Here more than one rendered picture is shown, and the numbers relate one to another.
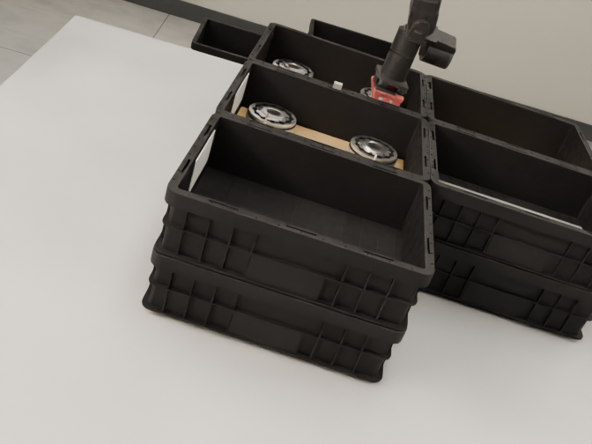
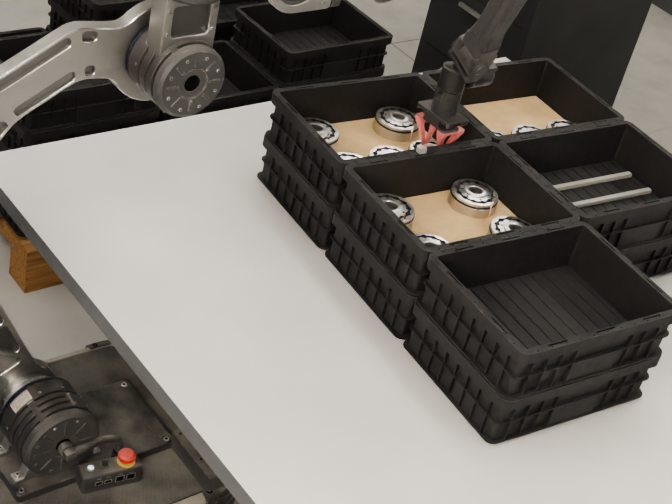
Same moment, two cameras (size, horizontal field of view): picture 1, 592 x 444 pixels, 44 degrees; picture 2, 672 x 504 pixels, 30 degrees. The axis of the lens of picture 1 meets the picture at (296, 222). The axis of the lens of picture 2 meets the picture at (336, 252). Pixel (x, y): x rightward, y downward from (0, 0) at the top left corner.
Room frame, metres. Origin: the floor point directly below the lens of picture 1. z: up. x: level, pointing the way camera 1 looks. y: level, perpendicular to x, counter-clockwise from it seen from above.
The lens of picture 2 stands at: (-0.24, 1.50, 2.23)
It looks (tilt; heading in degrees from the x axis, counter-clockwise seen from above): 35 degrees down; 322
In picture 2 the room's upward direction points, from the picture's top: 14 degrees clockwise
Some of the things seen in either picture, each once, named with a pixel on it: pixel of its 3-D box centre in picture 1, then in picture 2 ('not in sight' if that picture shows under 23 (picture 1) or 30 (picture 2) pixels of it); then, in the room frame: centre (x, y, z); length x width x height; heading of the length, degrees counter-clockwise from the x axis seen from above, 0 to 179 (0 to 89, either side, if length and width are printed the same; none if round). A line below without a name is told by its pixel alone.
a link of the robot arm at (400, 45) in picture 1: (410, 42); (455, 77); (1.57, -0.10, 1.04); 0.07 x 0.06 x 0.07; 99
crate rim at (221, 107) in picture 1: (329, 120); (461, 197); (1.33, 0.00, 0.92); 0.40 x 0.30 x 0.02; 92
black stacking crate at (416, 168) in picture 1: (321, 143); (455, 217); (1.33, 0.00, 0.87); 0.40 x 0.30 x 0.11; 92
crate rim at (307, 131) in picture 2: (342, 70); (381, 119); (1.63, 0.01, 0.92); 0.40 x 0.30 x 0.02; 92
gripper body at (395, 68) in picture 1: (395, 68); (445, 103); (1.57, -0.09, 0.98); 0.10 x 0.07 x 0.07; 8
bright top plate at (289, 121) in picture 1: (272, 114); (390, 208); (1.40, 0.12, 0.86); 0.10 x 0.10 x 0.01
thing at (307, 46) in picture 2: not in sight; (300, 86); (2.64, -0.44, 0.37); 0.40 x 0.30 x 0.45; 97
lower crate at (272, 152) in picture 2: not in sight; (366, 180); (1.63, 0.01, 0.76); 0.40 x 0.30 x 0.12; 92
